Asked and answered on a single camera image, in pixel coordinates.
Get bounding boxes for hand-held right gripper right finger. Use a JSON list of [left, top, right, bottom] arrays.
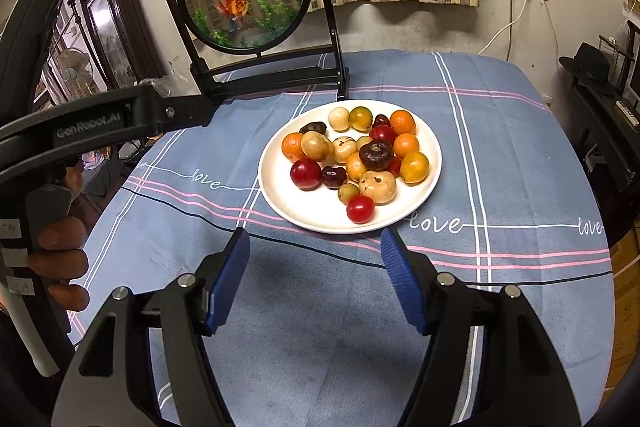
[[381, 228, 583, 427]]

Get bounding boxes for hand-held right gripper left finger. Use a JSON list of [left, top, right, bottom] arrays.
[[50, 227, 251, 427]]

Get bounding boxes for red tomato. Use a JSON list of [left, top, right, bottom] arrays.
[[346, 195, 376, 225]]

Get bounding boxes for cream striped pepino melon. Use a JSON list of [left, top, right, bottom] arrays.
[[358, 170, 398, 206]]

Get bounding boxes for white oval plate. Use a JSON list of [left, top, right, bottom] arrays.
[[258, 99, 443, 235]]

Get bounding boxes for yellow-orange round fruit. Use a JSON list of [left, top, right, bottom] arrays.
[[399, 151, 430, 185]]

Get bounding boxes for large dark purple fruit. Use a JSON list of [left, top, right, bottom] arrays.
[[359, 140, 394, 172]]

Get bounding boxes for small striped pepino melon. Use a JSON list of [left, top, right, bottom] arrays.
[[332, 135, 358, 165]]

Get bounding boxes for dark red apple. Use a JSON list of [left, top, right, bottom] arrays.
[[369, 125, 397, 145]]

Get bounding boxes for golden pepino melon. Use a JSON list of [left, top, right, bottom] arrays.
[[300, 131, 335, 162]]

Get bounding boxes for yellow-green round fruit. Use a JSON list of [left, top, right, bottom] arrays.
[[348, 106, 373, 130]]

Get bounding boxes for pale yellow round fruit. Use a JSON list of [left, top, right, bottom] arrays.
[[327, 107, 351, 132]]

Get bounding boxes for person's left hand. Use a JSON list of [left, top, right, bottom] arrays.
[[27, 164, 91, 312]]

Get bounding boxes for electric fan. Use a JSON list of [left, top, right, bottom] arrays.
[[59, 47, 95, 84]]

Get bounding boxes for blue striped tablecloth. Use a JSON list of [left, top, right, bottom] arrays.
[[67, 49, 616, 427]]

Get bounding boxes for dark wooden cabinet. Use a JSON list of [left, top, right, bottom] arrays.
[[75, 0, 166, 94]]

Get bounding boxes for small orange tangerine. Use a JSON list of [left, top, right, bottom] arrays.
[[393, 133, 420, 159]]

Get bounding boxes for black desk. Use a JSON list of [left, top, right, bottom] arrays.
[[570, 77, 640, 192]]

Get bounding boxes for remote control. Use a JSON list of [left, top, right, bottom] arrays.
[[616, 99, 640, 126]]

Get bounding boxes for black hat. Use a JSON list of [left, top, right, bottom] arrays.
[[558, 42, 615, 96]]

